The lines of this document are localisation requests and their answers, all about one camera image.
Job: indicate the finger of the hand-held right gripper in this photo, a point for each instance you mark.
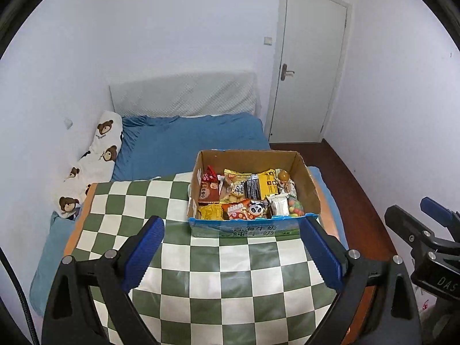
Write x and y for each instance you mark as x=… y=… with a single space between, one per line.
x=409 y=228
x=438 y=210

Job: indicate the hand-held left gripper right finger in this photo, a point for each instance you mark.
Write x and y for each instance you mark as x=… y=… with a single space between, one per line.
x=321 y=255

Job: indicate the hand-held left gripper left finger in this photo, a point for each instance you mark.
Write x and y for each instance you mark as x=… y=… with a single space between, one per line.
x=143 y=255

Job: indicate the colourful candy bag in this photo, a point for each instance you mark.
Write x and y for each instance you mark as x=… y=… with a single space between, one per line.
x=295 y=207

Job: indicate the white snack packet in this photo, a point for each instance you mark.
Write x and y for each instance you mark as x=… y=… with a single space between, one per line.
x=278 y=205

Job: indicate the cardboard box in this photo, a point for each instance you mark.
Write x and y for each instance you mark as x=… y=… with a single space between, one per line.
x=251 y=231

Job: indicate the clear snack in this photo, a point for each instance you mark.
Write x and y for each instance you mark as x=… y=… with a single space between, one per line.
x=288 y=188

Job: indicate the small yellow snack packet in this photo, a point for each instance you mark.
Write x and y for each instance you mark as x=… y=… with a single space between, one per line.
x=210 y=212

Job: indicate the round orange jelly cup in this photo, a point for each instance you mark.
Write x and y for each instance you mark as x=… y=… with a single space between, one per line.
x=283 y=175

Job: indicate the orange panda snack packet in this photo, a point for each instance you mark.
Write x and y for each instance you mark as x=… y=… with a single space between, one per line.
x=244 y=210

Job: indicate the red snack packet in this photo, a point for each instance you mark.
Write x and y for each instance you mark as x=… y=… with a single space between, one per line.
x=208 y=187

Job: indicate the green white checkered cloth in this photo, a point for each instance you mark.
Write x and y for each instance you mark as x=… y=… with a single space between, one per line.
x=222 y=287

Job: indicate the large yellow black snack bag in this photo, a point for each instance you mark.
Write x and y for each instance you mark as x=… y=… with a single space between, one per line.
x=266 y=183

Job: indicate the yellow egg pancake packet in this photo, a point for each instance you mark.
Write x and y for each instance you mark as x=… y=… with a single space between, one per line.
x=235 y=187

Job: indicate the bear print pillow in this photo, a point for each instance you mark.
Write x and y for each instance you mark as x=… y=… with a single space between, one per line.
x=100 y=143

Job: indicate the blue bed sheet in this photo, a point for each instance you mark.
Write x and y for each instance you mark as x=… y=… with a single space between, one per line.
x=187 y=136

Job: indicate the white padded headboard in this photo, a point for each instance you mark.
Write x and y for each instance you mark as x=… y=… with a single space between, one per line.
x=183 y=93

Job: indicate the white door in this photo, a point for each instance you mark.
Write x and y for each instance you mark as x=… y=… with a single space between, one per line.
x=309 y=61

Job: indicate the white light switch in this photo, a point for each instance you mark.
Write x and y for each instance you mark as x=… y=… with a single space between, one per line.
x=268 y=41

